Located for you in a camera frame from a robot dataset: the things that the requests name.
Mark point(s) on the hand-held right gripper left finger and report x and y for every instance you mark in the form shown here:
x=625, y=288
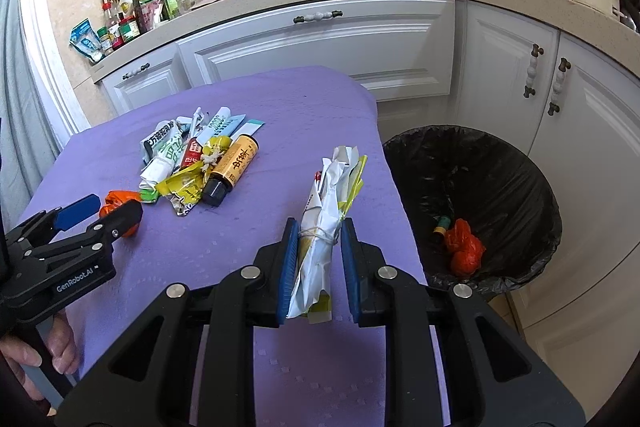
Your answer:
x=289, y=267

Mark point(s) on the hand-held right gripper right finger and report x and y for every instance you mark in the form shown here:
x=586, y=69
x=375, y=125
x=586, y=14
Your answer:
x=350, y=267

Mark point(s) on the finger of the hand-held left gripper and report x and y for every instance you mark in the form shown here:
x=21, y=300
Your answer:
x=77, y=209
x=122, y=217

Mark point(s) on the orange plastic bag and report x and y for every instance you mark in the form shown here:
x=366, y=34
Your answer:
x=114, y=199
x=465, y=252

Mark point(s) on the white yellow wrapper bundle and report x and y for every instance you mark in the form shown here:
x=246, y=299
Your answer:
x=320, y=217

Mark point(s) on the pile of wrappers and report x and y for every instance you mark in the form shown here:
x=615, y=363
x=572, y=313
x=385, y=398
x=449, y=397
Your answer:
x=170, y=157

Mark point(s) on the bin with black liner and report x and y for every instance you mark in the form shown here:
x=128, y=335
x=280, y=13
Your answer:
x=500, y=187

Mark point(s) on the person's left hand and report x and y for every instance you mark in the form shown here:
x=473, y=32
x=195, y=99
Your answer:
x=64, y=347

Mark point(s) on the small green bottle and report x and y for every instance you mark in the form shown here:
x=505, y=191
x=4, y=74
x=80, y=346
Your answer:
x=442, y=224

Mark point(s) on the grey curtain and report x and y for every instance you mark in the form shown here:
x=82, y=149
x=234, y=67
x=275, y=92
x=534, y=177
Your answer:
x=15, y=107

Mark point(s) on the small white drawer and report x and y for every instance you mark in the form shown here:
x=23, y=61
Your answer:
x=145, y=87

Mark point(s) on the purple tablecloth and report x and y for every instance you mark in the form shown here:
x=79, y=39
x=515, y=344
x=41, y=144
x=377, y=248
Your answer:
x=300, y=117

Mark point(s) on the blue white packet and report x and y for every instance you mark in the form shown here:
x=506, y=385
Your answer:
x=85, y=39

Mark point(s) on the spice rack with condiments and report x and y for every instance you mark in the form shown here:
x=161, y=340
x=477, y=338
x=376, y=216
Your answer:
x=130, y=27

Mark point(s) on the wide white drawer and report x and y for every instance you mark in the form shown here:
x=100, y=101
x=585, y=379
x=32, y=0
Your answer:
x=325, y=47

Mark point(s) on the white cabinet door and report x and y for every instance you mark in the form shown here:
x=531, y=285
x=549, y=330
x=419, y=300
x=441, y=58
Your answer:
x=495, y=72
x=600, y=132

